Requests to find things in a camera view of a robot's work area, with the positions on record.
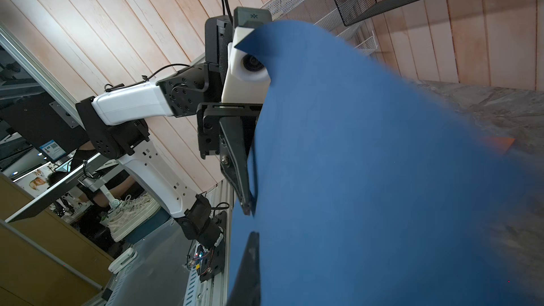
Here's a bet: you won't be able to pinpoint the orange paper document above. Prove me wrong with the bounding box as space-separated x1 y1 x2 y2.
484 136 516 154

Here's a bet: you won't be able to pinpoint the white wire mesh shelf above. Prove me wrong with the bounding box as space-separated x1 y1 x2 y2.
263 0 378 55

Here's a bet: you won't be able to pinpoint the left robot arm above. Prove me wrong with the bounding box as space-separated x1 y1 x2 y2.
76 7 272 250

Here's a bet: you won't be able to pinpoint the blue paper document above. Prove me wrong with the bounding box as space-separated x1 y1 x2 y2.
229 21 534 305

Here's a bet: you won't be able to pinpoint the white sneakers on floor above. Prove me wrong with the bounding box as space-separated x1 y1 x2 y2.
107 194 161 242

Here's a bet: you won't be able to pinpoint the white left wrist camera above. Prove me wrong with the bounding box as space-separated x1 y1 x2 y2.
221 7 272 104

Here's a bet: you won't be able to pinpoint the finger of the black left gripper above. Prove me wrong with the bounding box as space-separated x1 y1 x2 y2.
219 117 255 215

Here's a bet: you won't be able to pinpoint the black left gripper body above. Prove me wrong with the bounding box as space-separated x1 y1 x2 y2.
196 102 262 158

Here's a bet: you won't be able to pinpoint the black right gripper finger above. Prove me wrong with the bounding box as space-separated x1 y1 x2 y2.
227 232 261 306

